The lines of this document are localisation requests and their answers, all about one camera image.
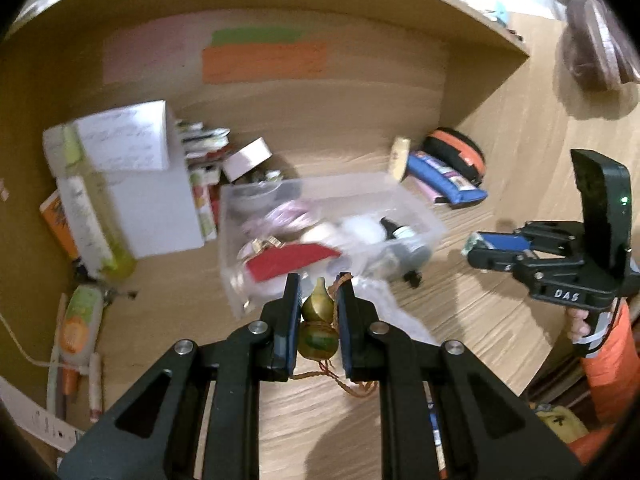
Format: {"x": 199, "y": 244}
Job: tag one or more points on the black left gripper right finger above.
{"x": 444, "y": 413}

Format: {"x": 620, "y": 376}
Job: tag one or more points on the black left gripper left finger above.
{"x": 195, "y": 395}

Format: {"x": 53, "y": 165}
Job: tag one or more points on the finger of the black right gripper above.
{"x": 510, "y": 240}
{"x": 502, "y": 260}

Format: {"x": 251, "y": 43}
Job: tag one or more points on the small black binder clip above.
{"x": 413, "y": 278}

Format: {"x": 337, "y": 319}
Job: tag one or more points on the white cloth pouch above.
{"x": 378, "y": 292}

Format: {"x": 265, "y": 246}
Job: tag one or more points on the red pouch with gold cord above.
{"x": 267, "y": 258}

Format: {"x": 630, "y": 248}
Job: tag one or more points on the right hand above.
{"x": 576, "y": 324}

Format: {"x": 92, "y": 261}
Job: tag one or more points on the dark dropper bottle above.
{"x": 406, "y": 245}

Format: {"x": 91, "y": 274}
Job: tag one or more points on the blue pencil case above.
{"x": 444, "y": 180}

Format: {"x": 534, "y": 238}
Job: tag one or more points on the black orange zip case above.
{"x": 457, "y": 151}

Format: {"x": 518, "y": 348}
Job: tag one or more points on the clear plastic storage bin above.
{"x": 287, "y": 208}

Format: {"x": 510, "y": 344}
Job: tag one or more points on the orange green tube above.
{"x": 81, "y": 324}

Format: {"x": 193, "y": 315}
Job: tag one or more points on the small cream bottle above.
{"x": 398, "y": 158}

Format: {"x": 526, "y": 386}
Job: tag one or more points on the orange book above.
{"x": 53, "y": 214}

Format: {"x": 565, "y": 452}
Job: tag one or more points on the small pink white box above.
{"x": 246, "y": 159}

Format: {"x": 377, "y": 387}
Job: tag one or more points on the white paper bag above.
{"x": 140, "y": 161}

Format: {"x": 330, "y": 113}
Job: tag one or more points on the stack of booklets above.
{"x": 204, "y": 149}

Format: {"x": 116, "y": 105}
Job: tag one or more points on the orange sticky note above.
{"x": 263, "y": 62}

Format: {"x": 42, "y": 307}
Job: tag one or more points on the green sticky note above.
{"x": 256, "y": 35}

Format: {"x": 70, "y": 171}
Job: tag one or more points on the pink sticky note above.
{"x": 140, "y": 51}

